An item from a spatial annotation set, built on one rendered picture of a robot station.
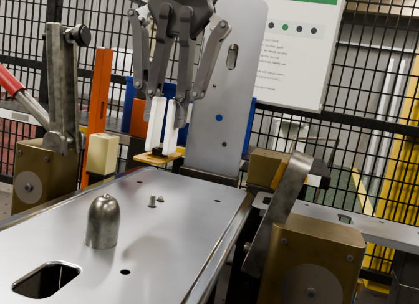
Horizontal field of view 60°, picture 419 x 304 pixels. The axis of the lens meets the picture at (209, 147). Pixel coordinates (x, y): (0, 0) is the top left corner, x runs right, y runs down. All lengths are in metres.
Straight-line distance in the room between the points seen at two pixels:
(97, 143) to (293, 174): 0.33
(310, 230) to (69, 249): 0.23
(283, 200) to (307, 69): 0.64
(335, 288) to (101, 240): 0.23
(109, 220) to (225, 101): 0.42
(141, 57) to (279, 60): 0.57
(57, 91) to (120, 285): 0.29
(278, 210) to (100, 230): 0.17
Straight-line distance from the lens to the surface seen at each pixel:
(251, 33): 0.72
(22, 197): 0.56
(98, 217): 0.36
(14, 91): 0.57
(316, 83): 0.98
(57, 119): 0.52
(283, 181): 0.37
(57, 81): 0.52
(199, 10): 0.45
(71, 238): 0.39
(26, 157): 0.55
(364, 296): 1.10
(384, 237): 0.59
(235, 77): 0.71
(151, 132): 0.46
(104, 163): 0.59
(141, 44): 0.47
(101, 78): 0.61
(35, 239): 0.39
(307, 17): 1.00
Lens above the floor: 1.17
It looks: 10 degrees down
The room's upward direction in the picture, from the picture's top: 10 degrees clockwise
